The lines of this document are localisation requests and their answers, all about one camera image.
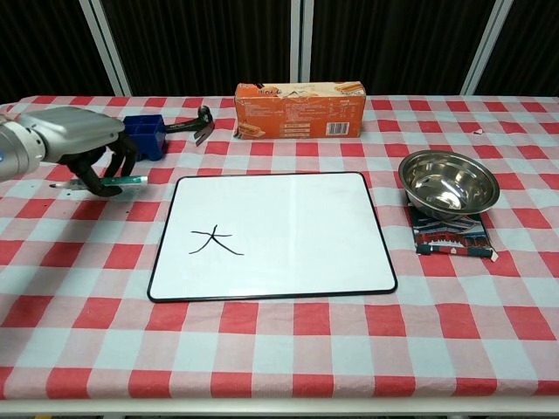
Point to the left silver and black robot hand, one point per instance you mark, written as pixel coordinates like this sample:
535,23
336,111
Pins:
74,131

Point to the green whiteboard marker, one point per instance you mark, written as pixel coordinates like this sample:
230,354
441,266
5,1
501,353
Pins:
126,180

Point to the red and white checked tablecloth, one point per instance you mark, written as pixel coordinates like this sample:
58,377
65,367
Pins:
279,340

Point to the blue plastic compartment holder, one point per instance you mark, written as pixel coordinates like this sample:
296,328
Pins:
146,135

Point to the red and black claw hammer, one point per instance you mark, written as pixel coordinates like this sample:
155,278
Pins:
192,124

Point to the orange snack box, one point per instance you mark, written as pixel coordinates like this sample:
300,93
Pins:
301,114

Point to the stainless steel bowl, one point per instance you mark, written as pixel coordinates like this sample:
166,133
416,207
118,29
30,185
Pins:
447,183

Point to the dark printed snack packet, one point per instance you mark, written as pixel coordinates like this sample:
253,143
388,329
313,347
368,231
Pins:
450,238

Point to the white metal frame post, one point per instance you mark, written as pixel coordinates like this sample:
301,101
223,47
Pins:
301,43
110,48
485,48

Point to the white board with black frame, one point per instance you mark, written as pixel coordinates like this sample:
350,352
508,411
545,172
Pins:
271,231

